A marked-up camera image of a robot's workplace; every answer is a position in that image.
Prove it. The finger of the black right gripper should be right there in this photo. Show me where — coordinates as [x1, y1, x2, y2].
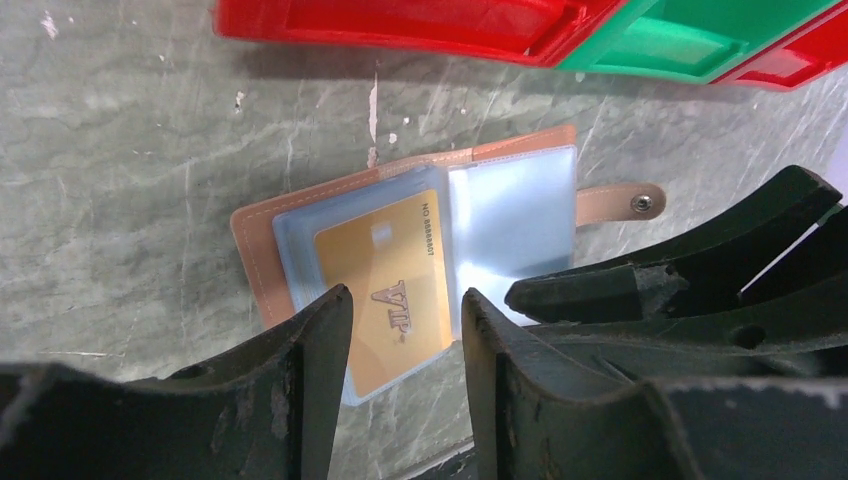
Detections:
[505, 165, 843, 324]
[531, 210, 847, 378]

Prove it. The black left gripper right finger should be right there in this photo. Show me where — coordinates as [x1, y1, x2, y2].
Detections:
[462, 291, 847, 479]

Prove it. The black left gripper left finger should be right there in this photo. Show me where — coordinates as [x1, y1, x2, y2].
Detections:
[1, 285, 353, 479]

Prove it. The gold card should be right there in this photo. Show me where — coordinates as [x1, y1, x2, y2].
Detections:
[313, 189, 454, 405]

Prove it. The tan leather card holder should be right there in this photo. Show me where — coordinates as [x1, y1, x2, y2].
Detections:
[230, 126, 667, 406]

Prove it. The red bin with gold card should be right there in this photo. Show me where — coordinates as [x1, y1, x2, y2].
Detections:
[711, 0, 847, 92]

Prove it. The red bin with black card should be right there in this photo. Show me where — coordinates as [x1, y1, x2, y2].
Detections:
[213, 0, 625, 68]

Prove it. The green plastic bin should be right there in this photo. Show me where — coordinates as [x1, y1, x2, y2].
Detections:
[557, 0, 837, 85]

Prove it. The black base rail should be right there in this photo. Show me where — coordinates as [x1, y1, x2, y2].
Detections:
[399, 443, 479, 480]

